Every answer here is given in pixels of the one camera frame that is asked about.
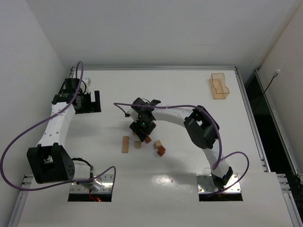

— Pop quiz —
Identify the long dark wood block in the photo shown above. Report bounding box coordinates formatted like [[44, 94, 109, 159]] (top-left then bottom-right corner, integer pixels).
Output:
[[144, 137, 151, 144]]

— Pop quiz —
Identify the long light wood block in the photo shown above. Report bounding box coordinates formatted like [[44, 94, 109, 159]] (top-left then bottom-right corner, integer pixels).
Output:
[[122, 136, 129, 153]]

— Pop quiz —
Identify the transparent orange plastic tray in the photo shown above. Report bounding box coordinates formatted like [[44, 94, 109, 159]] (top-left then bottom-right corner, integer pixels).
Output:
[[209, 73, 230, 100]]

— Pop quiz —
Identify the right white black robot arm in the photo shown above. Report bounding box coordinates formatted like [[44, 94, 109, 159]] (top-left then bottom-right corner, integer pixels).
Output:
[[125, 98, 233, 190]]

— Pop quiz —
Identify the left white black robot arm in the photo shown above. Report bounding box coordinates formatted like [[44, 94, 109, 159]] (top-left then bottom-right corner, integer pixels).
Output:
[[27, 78, 101, 184]]

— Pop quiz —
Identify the small dark wood cube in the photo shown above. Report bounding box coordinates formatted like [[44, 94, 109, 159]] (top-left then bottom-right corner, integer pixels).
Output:
[[157, 146, 166, 157]]

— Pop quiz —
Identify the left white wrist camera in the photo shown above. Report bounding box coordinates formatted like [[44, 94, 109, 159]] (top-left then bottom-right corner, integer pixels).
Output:
[[81, 78, 91, 94]]

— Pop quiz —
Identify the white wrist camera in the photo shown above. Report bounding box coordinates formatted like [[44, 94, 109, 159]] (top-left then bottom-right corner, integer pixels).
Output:
[[125, 108, 138, 120], [81, 78, 91, 94]]

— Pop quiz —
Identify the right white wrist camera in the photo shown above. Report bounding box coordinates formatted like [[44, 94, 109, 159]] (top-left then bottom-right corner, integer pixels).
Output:
[[125, 108, 138, 120]]

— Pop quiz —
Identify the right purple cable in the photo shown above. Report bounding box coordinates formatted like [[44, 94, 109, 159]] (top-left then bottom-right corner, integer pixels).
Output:
[[113, 102, 250, 196]]

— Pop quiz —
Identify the purple cable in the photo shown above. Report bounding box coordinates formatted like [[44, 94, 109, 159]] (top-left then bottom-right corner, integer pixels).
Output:
[[113, 102, 250, 196], [0, 61, 116, 191]]

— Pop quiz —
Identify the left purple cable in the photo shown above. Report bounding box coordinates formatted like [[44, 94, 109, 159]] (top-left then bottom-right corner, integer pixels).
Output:
[[0, 61, 116, 191]]

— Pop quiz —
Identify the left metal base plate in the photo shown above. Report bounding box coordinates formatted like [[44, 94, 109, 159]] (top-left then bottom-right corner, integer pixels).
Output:
[[70, 175, 114, 194]]

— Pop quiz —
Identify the metal base plate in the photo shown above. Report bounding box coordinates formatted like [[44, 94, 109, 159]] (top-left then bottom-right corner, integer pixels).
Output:
[[196, 174, 241, 195], [70, 175, 114, 194]]

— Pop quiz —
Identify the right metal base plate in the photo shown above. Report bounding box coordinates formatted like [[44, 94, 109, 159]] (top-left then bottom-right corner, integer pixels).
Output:
[[196, 174, 241, 195]]

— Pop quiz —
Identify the black wall cable with plug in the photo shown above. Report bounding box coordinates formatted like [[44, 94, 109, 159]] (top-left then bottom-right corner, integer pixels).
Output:
[[251, 69, 281, 112]]

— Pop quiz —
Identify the aluminium table frame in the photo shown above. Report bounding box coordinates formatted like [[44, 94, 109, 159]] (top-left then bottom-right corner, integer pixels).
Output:
[[18, 67, 302, 227]]

